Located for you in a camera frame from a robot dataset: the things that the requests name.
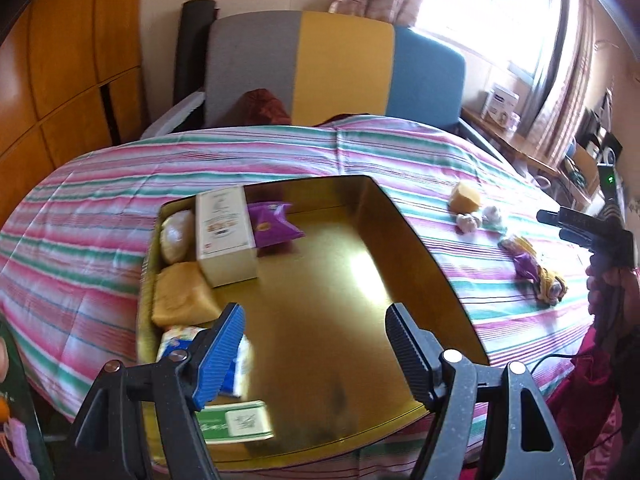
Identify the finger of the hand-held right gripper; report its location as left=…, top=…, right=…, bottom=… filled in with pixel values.
left=536, top=207, right=583, bottom=227
left=559, top=227, right=596, bottom=247

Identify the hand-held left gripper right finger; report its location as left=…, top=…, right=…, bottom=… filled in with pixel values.
left=386, top=302, right=576, bottom=480

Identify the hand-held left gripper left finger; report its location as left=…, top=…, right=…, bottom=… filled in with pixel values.
left=65, top=302, right=246, bottom=480

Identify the clear snack packet yellow label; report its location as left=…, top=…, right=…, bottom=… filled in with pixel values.
left=499, top=234, right=536, bottom=256

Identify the purple snack packet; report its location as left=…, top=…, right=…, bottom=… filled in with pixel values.
left=248, top=201, right=306, bottom=251
left=510, top=250, right=538, bottom=281

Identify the green and white box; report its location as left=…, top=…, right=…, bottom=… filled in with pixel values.
left=195, top=400, right=275, bottom=446

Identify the yellow sponge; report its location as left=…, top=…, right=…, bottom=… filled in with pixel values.
left=151, top=261, right=223, bottom=328
left=448, top=182, right=485, bottom=215

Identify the golden tin box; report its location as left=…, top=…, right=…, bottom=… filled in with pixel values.
left=136, top=175, right=491, bottom=461

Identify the tall white box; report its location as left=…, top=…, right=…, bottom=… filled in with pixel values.
left=195, top=186, right=259, bottom=288

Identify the round pale pastry packet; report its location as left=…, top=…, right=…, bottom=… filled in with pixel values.
left=159, top=208, right=197, bottom=264

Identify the person's right forearm red sleeve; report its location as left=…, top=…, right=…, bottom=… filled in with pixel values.
left=545, top=267, right=640, bottom=480

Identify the person's right hand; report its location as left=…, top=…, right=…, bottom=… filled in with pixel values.
left=585, top=260, right=632, bottom=333

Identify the cardboard box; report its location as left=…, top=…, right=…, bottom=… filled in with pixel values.
left=570, top=142, right=601, bottom=196

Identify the wooden side table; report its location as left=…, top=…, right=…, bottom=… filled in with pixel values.
left=460, top=105, right=591, bottom=211

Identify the white printed carton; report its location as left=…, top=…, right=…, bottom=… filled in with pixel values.
left=481, top=82, right=521, bottom=126

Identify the window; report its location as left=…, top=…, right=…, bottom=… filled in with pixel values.
left=415, top=0, right=566, bottom=81

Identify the colourful printed bag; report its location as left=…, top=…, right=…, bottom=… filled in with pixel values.
left=0, top=320, right=53, bottom=480

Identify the red-brown cloth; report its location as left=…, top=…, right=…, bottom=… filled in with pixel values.
left=235, top=88, right=291, bottom=126

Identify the grey yellow blue sofa chair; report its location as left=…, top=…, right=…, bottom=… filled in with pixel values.
left=202, top=10, right=506, bottom=161

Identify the wooden wardrobe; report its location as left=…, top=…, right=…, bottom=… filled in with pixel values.
left=0, top=0, right=151, bottom=221

